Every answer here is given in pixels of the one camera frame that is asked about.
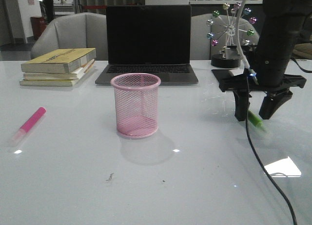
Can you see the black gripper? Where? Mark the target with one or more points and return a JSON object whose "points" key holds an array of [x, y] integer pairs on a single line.
{"points": [[269, 64]]}

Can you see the green highlighter pen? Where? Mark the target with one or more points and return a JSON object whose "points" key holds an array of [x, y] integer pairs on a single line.
{"points": [[256, 121]]}

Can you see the pink highlighter pen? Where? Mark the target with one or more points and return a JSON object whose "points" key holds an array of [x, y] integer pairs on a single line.
{"points": [[27, 126]]}

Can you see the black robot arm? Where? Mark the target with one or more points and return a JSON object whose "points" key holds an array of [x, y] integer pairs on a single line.
{"points": [[283, 22]]}

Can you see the pink mesh pen holder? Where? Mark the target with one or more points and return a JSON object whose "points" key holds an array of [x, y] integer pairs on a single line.
{"points": [[136, 96]]}

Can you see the white computer mouse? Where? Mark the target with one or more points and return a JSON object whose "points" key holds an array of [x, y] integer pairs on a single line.
{"points": [[235, 72]]}

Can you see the black mouse pad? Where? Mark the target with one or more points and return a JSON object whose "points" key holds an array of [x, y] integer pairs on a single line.
{"points": [[230, 83]]}

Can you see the beige sofa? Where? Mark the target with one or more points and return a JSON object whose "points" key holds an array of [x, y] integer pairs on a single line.
{"points": [[303, 50]]}

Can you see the ferris wheel desk ornament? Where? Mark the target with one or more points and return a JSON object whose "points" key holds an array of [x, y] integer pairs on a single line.
{"points": [[230, 27]]}

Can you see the right grey armchair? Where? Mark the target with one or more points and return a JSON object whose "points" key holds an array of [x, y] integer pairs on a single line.
{"points": [[202, 40]]}

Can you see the grey armchair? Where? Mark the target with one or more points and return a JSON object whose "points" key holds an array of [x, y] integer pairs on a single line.
{"points": [[83, 30], [202, 40]]}

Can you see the dark grey laptop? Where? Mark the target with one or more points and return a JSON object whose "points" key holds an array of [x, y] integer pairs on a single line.
{"points": [[152, 39]]}

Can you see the middle cream book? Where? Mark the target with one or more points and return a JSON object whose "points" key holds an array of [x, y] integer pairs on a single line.
{"points": [[75, 75]]}

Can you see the cream book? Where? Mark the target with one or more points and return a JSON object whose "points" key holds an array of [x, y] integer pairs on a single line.
{"points": [[57, 83], [75, 75]]}

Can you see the left grey armchair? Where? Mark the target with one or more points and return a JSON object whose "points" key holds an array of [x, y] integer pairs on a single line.
{"points": [[83, 30]]}

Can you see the top yellow book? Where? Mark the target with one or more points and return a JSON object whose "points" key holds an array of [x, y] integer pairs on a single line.
{"points": [[59, 61]]}

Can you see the bottom cream book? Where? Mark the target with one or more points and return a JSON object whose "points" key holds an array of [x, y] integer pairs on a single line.
{"points": [[57, 83]]}

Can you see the person in dark clothes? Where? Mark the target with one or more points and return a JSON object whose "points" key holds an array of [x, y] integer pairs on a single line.
{"points": [[49, 9]]}

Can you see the red bin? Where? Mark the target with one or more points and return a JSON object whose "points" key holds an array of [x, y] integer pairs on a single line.
{"points": [[38, 26]]}

